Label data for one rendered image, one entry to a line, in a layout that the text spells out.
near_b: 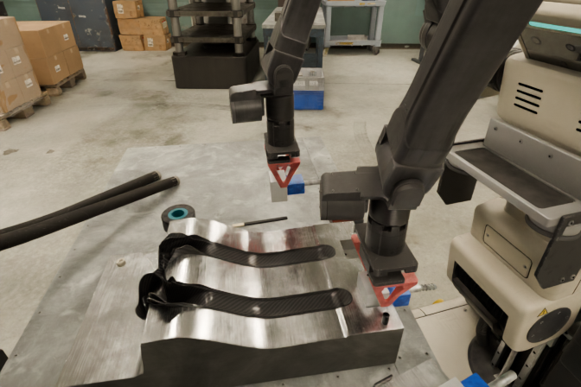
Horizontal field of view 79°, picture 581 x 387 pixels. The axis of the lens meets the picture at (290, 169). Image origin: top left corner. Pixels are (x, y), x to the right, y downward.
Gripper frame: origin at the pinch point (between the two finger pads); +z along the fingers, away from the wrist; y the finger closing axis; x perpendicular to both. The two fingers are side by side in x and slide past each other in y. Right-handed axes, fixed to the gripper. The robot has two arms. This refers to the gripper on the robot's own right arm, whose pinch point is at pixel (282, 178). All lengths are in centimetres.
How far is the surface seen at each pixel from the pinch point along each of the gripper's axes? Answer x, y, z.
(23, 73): -223, -328, 51
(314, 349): 0.0, 36.0, 8.1
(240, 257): -10.2, 17.8, 5.5
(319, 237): 5.6, 14.1, 6.0
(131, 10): -183, -639, 26
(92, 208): -42.7, -3.2, 5.6
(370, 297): 9.8, 31.6, 3.9
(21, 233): -51, 8, 2
